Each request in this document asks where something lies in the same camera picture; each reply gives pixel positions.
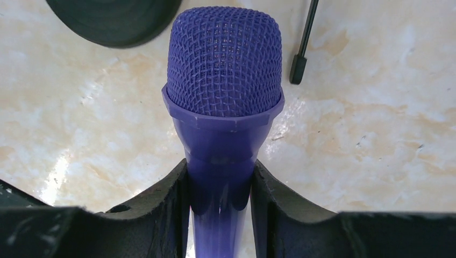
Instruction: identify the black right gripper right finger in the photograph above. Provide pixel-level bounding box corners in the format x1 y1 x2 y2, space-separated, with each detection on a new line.
251 162 455 257

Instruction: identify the black round base microphone stand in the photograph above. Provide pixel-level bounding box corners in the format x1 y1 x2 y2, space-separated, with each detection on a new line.
46 0 182 49

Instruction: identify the purple toy microphone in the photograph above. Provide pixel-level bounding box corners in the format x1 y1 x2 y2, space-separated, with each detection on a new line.
162 6 284 257

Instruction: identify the black tripod microphone stand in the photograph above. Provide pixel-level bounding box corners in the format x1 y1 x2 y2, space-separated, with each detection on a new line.
289 0 319 85

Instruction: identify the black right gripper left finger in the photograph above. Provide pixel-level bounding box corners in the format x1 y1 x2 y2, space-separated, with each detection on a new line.
1 160 189 257

